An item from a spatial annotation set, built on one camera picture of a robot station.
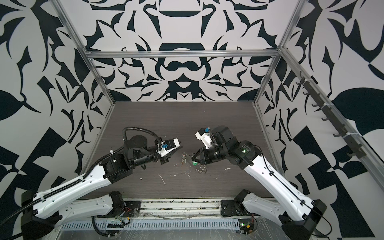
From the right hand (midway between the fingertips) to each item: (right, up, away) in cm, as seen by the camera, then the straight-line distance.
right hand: (192, 158), depth 64 cm
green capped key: (+1, -3, +3) cm, 5 cm away
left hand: (-5, +8, -1) cm, 10 cm away
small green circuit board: (+25, -33, +7) cm, 42 cm away
